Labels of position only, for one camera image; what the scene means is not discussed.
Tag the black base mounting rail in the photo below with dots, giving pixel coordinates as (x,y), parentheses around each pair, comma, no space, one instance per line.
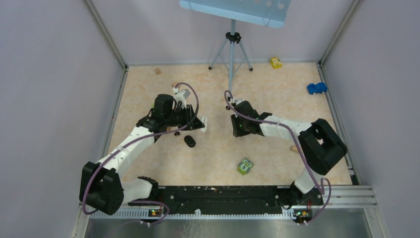
(233,200)

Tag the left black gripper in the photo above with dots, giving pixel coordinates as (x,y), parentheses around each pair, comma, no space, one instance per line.
(191,121)

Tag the light blue tripod stand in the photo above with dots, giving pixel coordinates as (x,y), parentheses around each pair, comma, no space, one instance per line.
(233,38)

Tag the wooden cylinder block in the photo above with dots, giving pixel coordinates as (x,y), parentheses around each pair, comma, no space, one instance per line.
(293,148)

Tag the white earbud charging case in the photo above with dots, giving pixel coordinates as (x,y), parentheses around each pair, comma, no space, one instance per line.
(204,121)

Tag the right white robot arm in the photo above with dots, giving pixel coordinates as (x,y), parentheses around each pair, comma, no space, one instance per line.
(317,143)

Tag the black earbud charging case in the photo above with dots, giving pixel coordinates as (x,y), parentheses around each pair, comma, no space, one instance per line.
(189,140)

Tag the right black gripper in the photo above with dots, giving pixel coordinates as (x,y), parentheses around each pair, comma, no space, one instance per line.
(237,132)

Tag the blue toy car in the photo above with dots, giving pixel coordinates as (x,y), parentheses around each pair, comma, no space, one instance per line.
(317,88)

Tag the light blue perforated board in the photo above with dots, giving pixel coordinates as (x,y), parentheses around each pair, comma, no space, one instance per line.
(268,13)

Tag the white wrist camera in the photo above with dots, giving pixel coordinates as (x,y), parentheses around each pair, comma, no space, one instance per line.
(180,97)
(237,101)

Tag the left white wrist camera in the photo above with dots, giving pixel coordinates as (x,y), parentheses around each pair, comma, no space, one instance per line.
(180,97)

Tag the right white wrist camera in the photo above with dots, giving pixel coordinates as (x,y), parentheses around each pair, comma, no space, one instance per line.
(237,101)

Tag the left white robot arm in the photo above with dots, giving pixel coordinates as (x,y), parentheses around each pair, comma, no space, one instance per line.
(101,186)

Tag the green owl number block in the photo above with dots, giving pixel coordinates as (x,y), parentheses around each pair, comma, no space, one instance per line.
(245,166)

